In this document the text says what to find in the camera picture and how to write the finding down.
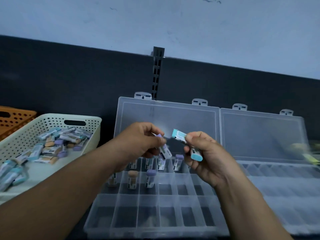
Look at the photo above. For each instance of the person's left hand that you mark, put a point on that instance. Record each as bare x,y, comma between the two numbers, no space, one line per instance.
136,142

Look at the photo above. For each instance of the person's right hand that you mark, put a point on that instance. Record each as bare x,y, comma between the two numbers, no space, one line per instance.
212,159

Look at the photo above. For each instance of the person's left thumb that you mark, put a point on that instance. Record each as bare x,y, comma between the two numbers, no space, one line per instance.
157,141

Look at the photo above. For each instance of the person's right thumb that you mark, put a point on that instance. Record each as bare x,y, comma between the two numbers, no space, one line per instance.
197,137

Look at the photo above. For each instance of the purple sleeved eraser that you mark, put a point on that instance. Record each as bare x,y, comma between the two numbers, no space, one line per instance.
166,151

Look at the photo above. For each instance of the teal sleeved eraser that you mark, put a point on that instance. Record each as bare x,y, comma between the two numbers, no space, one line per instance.
178,134

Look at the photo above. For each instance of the person's left forearm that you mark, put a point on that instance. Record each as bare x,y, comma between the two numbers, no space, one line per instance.
62,192

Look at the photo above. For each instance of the person's right forearm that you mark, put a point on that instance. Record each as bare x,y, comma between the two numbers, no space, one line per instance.
247,212

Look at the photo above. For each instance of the cluster of upright erasers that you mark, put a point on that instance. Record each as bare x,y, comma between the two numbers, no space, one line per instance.
132,179

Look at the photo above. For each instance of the black partition panel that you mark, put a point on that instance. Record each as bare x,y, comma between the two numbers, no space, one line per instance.
75,77
237,84

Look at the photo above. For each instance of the clear plastic organizer box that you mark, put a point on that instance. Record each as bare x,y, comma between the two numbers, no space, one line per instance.
275,187
150,212

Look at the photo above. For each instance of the pile of loose erasers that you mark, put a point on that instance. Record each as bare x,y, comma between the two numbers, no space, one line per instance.
52,147

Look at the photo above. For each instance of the yellow packet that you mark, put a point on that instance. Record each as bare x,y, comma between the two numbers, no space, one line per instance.
311,158

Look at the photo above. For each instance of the white perforated plastic basket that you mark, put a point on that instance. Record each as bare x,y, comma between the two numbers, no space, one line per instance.
37,124

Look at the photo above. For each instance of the orange perforated plastic basket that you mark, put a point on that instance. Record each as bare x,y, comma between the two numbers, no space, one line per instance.
15,118

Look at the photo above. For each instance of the black slotted upright post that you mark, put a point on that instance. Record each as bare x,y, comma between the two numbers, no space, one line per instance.
157,72

